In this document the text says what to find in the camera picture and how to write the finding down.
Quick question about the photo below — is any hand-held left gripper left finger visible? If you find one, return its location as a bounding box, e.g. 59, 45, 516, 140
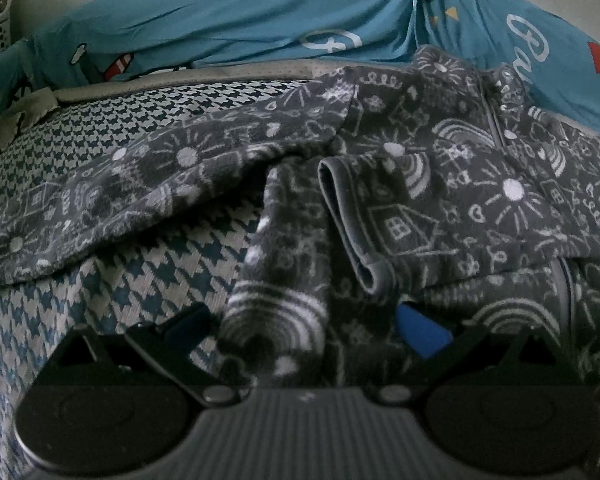
45, 303, 242, 407

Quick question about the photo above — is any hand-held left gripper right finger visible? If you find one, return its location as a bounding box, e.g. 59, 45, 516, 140
374, 304, 579, 407

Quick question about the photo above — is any grey patterned fleece jacket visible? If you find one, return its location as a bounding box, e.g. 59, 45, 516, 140
0, 45, 600, 480

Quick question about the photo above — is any olive green cloth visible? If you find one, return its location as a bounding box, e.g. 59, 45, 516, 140
0, 87, 60, 171

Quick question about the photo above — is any plain teal bed bumper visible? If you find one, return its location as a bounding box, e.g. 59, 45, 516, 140
0, 40, 38, 141

